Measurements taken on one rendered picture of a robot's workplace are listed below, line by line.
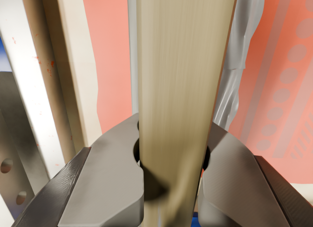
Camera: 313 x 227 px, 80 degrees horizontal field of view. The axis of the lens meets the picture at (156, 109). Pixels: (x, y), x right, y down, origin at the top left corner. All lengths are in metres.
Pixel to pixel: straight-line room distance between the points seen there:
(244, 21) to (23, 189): 0.40
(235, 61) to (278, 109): 0.10
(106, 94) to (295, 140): 0.31
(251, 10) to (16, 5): 0.25
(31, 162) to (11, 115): 0.47
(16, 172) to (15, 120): 1.47
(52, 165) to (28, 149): 1.60
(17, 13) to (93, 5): 0.08
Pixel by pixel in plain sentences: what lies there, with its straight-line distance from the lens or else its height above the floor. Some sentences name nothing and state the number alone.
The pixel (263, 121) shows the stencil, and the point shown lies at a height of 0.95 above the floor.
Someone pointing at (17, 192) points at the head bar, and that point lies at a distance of 0.38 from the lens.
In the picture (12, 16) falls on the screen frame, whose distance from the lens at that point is 0.27.
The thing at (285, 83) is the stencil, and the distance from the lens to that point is 0.31.
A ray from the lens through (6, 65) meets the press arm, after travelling 0.39.
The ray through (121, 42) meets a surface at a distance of 0.26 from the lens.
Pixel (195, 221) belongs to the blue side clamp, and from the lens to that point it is 0.39.
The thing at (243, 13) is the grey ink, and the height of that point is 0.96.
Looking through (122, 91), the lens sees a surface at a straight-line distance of 0.28.
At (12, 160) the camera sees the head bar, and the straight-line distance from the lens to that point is 0.36.
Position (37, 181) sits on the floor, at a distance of 2.20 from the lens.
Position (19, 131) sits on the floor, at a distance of 1.87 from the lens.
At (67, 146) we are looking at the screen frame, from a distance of 0.34.
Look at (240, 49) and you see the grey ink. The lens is 0.27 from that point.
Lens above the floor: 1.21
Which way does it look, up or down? 62 degrees down
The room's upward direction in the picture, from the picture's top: 175 degrees counter-clockwise
